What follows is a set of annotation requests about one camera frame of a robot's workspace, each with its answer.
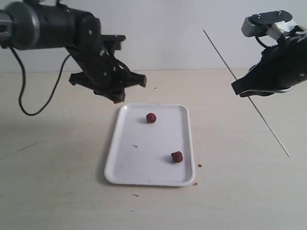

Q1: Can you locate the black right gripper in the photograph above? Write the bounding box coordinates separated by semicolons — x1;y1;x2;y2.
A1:
231;35;307;97

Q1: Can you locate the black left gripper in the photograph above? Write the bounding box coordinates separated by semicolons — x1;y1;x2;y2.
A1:
67;16;147;102

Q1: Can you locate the thin metal skewer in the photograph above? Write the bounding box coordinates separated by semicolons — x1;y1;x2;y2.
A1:
202;29;291;158

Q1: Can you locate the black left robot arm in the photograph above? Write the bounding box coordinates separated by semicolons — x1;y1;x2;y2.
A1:
0;0;147;103

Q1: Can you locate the white rectangular plastic tray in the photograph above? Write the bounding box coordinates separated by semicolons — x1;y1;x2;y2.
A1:
104;103;195;187

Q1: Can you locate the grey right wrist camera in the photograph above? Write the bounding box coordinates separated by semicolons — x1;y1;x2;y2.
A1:
241;10;293;37

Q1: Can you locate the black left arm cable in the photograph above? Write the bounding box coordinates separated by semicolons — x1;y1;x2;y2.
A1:
9;46;71;116

